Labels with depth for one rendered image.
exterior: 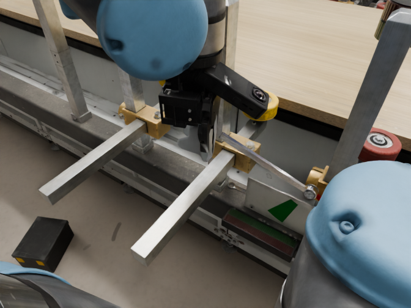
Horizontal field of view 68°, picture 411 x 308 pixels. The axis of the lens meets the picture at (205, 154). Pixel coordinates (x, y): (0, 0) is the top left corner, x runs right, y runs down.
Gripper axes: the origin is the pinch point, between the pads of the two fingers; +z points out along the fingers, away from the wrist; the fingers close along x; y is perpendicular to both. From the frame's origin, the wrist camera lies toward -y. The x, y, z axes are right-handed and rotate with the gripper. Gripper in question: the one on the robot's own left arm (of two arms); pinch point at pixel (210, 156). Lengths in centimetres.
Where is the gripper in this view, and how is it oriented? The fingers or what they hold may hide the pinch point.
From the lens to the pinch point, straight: 55.0
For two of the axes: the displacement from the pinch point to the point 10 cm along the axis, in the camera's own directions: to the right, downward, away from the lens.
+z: 0.0, 7.3, 6.8
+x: -2.4, 6.6, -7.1
